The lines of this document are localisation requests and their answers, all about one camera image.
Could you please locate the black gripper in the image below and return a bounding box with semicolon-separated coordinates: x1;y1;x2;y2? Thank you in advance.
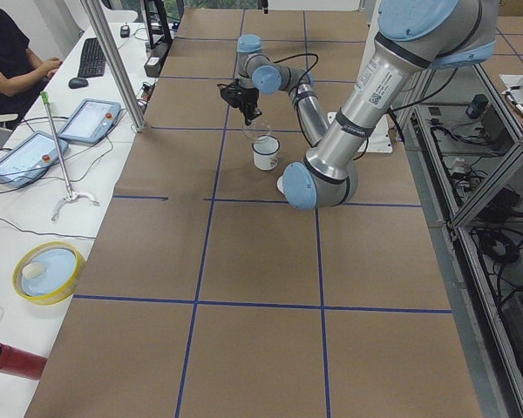
236;85;262;126

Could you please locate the clear glass funnel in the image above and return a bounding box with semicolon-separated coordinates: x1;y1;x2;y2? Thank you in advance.
241;121;272;143

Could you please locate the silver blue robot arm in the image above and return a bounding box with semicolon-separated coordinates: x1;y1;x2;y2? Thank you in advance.
231;1;499;210

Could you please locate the white enamel mug blue rim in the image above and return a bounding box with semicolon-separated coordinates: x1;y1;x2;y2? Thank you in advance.
252;135;281;171

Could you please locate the white ceramic lid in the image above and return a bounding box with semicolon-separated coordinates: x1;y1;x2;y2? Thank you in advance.
276;176;284;194

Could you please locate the black box device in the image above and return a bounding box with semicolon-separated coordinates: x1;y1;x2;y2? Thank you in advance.
144;41;172;78

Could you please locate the far teach pendant tablet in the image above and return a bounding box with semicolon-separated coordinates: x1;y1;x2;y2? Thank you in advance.
58;98;122;145

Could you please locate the teach pendant tablet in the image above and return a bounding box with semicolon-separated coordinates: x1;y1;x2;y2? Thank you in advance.
58;98;122;145
0;131;58;188

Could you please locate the black keyboard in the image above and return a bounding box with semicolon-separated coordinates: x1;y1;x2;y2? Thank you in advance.
78;37;106;78

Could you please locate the black computer mouse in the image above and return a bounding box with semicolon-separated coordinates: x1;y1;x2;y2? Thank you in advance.
68;78;89;90

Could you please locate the metal reacher grabber tool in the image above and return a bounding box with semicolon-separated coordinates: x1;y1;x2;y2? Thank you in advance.
40;91;99;222

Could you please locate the near teach pendant tablet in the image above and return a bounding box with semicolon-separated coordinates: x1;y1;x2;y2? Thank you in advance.
0;131;58;188

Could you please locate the light blue plate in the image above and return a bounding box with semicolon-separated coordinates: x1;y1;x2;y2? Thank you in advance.
21;248;77;296

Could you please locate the person in black shirt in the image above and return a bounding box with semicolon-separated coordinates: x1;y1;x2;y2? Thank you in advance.
0;9;63;129

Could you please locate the yellow tape roll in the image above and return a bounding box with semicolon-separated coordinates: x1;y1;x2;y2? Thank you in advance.
12;241;86;306

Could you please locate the white lump on plate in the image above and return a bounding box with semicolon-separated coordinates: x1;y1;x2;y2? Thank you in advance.
22;261;46;280

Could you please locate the red cylinder tube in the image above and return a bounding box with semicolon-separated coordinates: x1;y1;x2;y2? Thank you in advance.
0;342;47;381

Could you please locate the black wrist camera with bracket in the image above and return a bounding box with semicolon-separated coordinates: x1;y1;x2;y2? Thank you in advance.
217;79;241;109

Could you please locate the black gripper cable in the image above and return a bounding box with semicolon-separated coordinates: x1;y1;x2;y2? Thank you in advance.
269;52;320;88

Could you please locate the aluminium frame post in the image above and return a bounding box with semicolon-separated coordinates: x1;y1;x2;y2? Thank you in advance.
81;0;146;132

